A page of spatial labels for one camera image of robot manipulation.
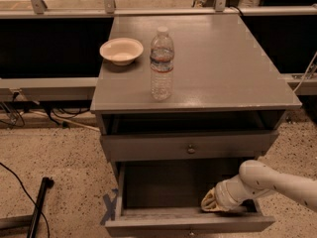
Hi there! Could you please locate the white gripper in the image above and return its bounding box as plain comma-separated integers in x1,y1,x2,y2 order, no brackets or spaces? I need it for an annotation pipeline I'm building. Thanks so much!
201,177,246,212

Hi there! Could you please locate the grey drawer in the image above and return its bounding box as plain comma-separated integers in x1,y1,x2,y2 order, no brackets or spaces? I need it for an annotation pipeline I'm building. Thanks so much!
105,159,275,238
100,130,278,162

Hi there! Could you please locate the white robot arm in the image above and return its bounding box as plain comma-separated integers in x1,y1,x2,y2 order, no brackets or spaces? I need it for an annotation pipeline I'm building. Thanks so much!
201,160,317,212

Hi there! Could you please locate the grey top drawer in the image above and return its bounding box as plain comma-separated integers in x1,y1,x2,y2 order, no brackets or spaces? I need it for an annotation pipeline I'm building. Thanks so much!
100,130,278,162

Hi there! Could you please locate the grey drawer cabinet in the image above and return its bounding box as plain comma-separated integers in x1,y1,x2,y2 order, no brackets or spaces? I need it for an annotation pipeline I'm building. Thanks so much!
90,14,303,183

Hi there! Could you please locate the blue tape cross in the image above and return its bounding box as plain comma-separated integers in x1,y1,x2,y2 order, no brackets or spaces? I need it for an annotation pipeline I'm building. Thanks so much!
100,188,119,225

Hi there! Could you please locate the clear plastic water bottle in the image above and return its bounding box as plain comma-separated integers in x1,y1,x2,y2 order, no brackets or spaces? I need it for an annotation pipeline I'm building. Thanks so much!
150,27,174,101

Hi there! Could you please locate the black metal stand leg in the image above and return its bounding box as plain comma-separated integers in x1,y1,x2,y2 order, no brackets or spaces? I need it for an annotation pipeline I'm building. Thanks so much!
0,177,55,238

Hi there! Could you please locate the white paper bowl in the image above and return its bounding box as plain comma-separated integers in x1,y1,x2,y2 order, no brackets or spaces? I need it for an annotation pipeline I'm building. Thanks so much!
99,38,144,65

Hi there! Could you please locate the grey metal railing frame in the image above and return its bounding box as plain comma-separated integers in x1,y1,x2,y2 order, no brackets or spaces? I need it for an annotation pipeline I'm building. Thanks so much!
0,0,317,102

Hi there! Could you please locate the black floor cable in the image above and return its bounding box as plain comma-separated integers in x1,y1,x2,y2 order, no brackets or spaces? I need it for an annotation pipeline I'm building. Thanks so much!
0,162,52,238

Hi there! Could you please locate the white cable at right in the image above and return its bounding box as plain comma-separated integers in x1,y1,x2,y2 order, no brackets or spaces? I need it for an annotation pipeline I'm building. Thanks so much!
292,52,317,94

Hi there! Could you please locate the cable bundle under rail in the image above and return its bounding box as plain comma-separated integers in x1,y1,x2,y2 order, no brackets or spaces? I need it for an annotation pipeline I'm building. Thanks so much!
0,91,101,133

